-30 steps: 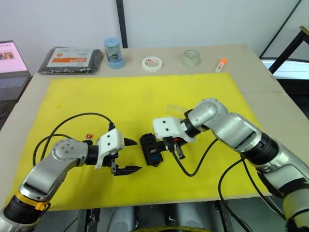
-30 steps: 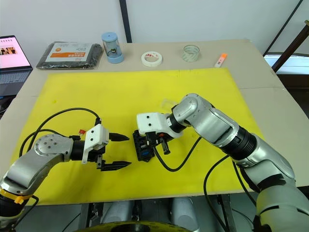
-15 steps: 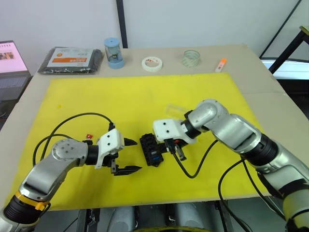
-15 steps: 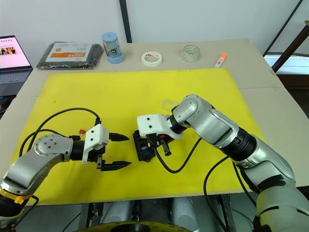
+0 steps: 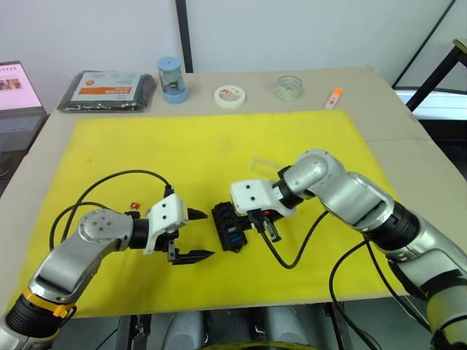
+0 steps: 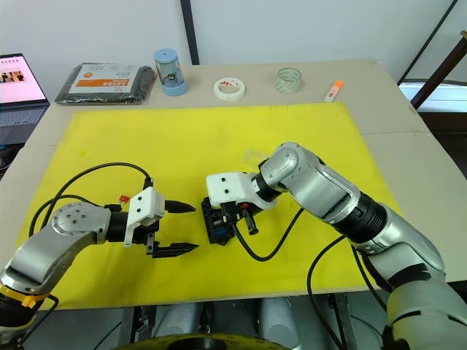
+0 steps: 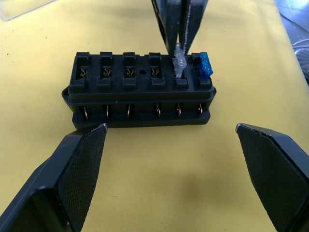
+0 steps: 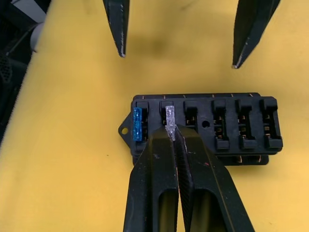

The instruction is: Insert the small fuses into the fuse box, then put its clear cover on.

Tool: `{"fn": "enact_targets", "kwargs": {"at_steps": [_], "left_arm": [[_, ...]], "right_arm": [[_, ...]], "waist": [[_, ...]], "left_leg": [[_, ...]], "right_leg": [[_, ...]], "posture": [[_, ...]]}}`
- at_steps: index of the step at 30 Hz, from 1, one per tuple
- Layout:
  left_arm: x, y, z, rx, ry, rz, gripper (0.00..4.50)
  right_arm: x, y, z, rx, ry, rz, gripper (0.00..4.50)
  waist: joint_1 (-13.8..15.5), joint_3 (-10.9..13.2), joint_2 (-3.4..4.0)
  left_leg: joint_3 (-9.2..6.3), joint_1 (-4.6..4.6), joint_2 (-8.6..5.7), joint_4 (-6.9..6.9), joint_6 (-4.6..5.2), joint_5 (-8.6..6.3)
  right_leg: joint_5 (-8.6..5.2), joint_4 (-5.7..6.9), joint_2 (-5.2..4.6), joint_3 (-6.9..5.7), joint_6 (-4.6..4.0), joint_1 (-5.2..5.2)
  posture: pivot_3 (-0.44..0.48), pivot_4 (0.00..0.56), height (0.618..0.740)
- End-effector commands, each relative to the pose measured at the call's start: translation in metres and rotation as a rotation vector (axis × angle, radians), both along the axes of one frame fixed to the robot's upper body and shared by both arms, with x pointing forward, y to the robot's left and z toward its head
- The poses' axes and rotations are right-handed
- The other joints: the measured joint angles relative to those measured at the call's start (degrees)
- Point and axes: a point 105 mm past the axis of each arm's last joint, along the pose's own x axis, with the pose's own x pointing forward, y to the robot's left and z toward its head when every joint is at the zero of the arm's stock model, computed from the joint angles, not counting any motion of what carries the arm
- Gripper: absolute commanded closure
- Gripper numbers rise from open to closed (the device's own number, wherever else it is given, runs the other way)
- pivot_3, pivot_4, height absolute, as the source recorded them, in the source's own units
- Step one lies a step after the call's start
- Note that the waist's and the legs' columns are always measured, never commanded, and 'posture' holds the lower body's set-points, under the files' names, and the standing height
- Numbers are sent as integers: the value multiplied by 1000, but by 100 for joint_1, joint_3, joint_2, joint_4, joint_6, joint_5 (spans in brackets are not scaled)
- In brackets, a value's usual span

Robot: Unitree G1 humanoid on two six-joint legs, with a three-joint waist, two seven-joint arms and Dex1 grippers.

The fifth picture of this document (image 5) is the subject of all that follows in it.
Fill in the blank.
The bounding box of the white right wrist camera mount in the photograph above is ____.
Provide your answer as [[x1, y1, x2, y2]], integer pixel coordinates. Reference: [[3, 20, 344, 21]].
[[229, 178, 297, 217]]

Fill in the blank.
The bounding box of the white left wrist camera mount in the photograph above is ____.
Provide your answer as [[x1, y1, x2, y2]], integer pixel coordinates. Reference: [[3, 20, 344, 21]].
[[142, 194, 190, 257]]

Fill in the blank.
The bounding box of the yellow cable tie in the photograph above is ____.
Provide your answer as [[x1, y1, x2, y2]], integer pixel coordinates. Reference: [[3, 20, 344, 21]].
[[23, 287, 74, 319]]

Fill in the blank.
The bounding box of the black fuse box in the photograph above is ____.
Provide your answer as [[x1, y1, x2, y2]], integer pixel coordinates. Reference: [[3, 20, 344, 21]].
[[211, 200, 251, 253]]

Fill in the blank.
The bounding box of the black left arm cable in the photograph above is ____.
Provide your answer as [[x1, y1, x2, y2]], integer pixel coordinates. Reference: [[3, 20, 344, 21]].
[[49, 169, 175, 252]]

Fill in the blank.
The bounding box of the grey laptop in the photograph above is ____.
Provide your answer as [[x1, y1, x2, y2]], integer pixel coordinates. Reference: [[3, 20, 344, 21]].
[[0, 61, 50, 156]]

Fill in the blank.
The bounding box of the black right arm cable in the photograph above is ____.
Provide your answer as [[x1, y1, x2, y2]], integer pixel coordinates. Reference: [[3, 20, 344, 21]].
[[260, 210, 393, 350]]

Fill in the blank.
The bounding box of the white orange glue stick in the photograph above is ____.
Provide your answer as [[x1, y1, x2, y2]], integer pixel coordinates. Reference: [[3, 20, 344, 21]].
[[323, 87, 344, 110]]

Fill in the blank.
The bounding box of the yellow foam mat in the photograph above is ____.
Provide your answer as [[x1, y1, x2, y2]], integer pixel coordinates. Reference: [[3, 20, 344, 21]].
[[34, 109, 408, 319]]

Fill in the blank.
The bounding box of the blue clear cylinder container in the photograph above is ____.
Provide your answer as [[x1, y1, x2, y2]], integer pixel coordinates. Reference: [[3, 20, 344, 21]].
[[157, 56, 190, 105]]

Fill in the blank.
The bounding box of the black bag with orange label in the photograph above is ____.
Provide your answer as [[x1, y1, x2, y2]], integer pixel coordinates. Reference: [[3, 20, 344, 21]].
[[57, 70, 158, 114]]

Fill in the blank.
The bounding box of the black vertical pole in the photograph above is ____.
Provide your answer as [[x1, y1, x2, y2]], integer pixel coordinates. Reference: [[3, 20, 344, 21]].
[[174, 0, 194, 74]]

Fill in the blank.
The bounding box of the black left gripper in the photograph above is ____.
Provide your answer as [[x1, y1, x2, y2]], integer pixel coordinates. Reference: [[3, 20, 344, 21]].
[[153, 206, 215, 266]]

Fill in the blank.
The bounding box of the white tape roll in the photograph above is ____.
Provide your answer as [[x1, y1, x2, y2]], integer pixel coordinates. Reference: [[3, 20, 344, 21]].
[[213, 84, 247, 109]]

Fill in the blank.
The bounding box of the clear tape roll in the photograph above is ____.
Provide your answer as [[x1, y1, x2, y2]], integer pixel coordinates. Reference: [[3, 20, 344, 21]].
[[274, 74, 305, 101]]

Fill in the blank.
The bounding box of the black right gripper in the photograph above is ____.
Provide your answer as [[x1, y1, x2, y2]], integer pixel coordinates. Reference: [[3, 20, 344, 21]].
[[243, 207, 285, 244]]

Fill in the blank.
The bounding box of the black framed side table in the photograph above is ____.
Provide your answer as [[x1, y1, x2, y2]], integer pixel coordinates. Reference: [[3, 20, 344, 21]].
[[406, 37, 467, 112]]

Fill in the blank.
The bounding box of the clear plastic fuse box cover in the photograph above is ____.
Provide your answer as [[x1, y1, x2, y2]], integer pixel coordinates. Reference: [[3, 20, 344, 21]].
[[249, 156, 282, 180]]

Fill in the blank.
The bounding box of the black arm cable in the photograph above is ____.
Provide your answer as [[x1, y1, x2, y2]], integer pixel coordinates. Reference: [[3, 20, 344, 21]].
[[49, 169, 175, 252], [260, 210, 393, 350]]

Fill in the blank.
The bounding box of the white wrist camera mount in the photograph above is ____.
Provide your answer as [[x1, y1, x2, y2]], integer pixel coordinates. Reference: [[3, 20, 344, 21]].
[[142, 194, 190, 257], [229, 178, 297, 217]]

